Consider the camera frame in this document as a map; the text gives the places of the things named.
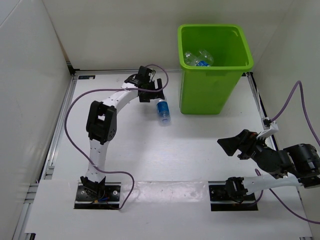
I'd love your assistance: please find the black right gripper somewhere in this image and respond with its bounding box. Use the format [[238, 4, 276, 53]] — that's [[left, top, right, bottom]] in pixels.
[[216, 129, 267, 160]]

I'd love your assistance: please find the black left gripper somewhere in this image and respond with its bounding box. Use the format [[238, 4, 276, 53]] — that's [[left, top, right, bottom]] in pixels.
[[139, 79, 164, 103]]

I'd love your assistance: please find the blue label water bottle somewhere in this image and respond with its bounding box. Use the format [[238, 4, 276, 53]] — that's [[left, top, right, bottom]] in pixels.
[[156, 99, 171, 126]]

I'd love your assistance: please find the dark blue label bottle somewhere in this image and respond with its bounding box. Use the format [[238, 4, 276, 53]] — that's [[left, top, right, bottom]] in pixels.
[[184, 51, 212, 67]]

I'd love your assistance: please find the clear crinkled plastic bottle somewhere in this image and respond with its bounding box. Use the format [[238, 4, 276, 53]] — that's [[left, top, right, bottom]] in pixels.
[[198, 49, 214, 65]]

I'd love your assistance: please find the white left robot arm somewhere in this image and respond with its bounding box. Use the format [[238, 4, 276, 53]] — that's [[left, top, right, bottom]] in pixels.
[[80, 66, 170, 203]]

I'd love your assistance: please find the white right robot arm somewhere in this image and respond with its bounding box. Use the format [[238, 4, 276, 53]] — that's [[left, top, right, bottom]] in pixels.
[[217, 129, 320, 200]]

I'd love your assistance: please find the green plastic bin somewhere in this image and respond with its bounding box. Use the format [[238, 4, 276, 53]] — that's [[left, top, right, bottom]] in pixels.
[[177, 24, 254, 115]]

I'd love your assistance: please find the small blue sticker label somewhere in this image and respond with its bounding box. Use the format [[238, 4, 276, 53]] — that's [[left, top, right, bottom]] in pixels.
[[78, 75, 96, 80]]

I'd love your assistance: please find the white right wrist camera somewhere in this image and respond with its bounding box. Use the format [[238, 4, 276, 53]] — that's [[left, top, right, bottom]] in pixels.
[[256, 117, 279, 140]]

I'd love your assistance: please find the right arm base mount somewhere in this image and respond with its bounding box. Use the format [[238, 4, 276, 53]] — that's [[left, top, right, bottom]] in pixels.
[[208, 181, 258, 212]]

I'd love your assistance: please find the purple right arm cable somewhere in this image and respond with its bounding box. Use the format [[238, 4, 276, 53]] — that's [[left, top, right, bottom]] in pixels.
[[249, 80, 320, 225]]

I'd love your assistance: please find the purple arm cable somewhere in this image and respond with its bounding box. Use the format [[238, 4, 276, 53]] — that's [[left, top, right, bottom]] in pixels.
[[64, 64, 169, 210], [249, 80, 320, 225]]

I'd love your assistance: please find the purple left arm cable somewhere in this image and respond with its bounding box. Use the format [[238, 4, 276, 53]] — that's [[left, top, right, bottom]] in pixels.
[[64, 64, 169, 210]]

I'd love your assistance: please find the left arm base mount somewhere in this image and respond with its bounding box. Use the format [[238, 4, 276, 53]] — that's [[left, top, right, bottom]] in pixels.
[[74, 182, 122, 210]]

